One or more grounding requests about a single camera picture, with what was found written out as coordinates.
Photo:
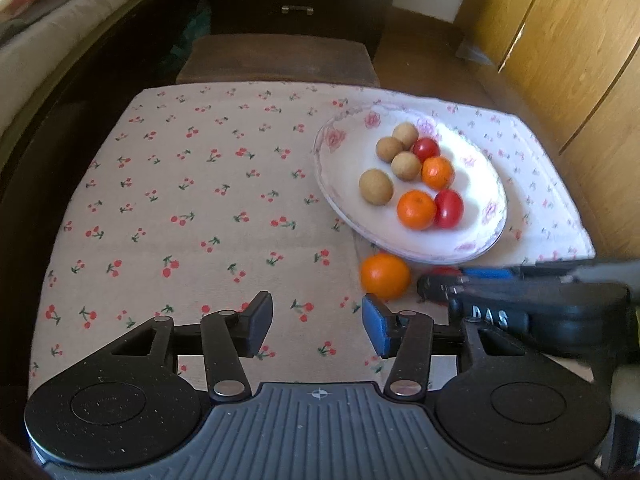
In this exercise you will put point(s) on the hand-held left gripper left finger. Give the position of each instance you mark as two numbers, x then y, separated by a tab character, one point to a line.
260	324

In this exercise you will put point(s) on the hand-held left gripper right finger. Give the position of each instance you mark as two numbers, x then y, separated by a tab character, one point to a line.
375	324

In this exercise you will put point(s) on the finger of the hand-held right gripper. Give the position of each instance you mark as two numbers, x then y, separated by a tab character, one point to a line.
440	287
500	273

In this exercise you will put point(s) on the red cherry tomato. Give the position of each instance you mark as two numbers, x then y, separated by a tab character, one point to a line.
446	271
426	149
448	208

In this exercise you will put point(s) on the white floral plate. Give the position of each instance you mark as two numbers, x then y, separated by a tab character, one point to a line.
450	240

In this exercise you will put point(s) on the orange mandarin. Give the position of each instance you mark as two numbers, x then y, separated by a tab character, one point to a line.
416	209
438	172
385	276

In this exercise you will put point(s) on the brown longan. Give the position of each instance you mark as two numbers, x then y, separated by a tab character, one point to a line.
406	166
389	149
405	135
376	186

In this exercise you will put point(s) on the cherry print cloth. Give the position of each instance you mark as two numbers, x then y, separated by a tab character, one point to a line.
200	210

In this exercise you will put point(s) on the white plastic scrap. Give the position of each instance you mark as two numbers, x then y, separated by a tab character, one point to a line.
477	52

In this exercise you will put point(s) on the light wooden wardrobe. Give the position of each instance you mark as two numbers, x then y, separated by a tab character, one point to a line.
575	45

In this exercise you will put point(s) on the dark wooden stool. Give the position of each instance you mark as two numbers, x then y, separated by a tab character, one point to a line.
280	60

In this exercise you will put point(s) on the teal plastic bag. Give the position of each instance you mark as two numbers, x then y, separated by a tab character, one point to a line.
192	30

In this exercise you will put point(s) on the bed with floral quilt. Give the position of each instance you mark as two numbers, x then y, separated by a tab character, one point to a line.
65	45

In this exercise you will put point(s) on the dark bed frame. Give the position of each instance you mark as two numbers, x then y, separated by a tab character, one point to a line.
85	120

